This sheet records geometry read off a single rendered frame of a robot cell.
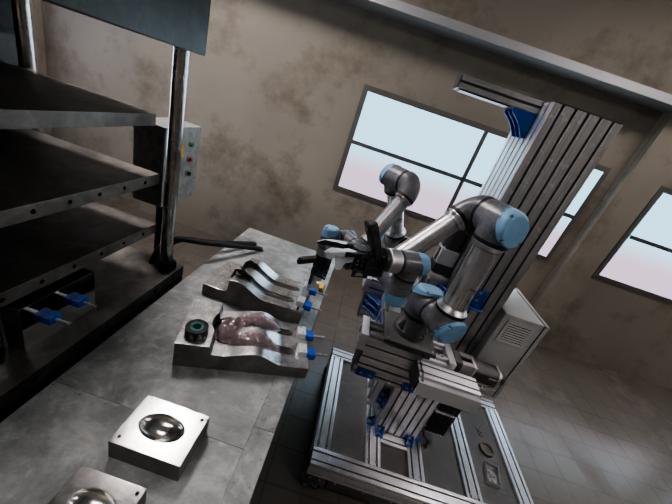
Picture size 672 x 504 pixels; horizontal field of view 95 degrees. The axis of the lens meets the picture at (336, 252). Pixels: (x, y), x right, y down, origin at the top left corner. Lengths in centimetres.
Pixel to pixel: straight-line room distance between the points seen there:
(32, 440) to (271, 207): 283
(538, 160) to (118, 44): 381
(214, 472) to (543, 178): 146
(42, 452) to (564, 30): 392
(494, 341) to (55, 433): 160
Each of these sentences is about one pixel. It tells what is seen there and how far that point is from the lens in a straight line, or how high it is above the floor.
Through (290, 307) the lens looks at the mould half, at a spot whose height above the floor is 89.
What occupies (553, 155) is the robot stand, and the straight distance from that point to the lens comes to 141.
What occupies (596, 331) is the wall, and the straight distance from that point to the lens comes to 474.
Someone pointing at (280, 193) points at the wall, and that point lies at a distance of 350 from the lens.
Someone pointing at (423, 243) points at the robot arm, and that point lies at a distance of 111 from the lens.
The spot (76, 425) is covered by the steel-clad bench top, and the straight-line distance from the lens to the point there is 124.
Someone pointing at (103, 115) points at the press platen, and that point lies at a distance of 140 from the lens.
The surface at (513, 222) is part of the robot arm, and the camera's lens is 107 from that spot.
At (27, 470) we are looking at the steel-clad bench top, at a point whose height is 80.
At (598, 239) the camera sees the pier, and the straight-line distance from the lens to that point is 398.
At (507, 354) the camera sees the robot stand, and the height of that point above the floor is 103.
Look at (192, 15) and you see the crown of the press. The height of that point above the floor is 192.
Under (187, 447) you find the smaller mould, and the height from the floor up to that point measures 87.
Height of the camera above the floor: 180
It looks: 25 degrees down
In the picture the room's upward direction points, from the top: 19 degrees clockwise
